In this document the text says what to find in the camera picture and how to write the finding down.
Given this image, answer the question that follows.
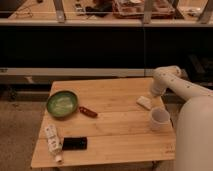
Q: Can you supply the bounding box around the white tube with label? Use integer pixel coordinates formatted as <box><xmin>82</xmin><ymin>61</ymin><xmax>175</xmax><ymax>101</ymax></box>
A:
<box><xmin>44</xmin><ymin>124</ymin><xmax>63</xmax><ymax>163</ymax></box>

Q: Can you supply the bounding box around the white ceramic cup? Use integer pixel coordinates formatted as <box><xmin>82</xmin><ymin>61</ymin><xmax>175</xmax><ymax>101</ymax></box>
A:
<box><xmin>149</xmin><ymin>107</ymin><xmax>170</xmax><ymax>131</ymax></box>

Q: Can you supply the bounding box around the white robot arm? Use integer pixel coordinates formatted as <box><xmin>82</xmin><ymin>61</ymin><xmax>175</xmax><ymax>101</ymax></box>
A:
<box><xmin>150</xmin><ymin>66</ymin><xmax>213</xmax><ymax>171</ymax></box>

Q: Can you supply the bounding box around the wooden folding table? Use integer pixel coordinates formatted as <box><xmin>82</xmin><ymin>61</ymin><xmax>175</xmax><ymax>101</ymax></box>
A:
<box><xmin>30</xmin><ymin>77</ymin><xmax>177</xmax><ymax>169</ymax></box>

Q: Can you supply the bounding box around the clutter tray on shelf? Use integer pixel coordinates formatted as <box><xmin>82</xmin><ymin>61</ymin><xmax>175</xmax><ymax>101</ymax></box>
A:
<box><xmin>112</xmin><ymin>0</ymin><xmax>175</xmax><ymax>18</ymax></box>

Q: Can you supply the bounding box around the black rectangular eraser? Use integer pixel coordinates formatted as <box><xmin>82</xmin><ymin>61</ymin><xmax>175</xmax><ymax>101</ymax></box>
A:
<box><xmin>62</xmin><ymin>137</ymin><xmax>87</xmax><ymax>150</ymax></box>

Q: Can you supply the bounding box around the metal shelf rack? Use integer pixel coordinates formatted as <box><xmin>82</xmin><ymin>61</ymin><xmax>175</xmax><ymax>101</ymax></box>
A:
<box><xmin>0</xmin><ymin>0</ymin><xmax>213</xmax><ymax>84</ymax></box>

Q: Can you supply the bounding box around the white rectangular block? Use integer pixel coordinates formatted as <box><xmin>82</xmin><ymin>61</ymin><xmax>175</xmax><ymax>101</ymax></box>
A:
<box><xmin>137</xmin><ymin>96</ymin><xmax>152</xmax><ymax>110</ymax></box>

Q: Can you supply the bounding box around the green ceramic bowl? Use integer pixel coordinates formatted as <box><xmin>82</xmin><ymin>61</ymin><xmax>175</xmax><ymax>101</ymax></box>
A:
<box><xmin>46</xmin><ymin>90</ymin><xmax>78</xmax><ymax>118</ymax></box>

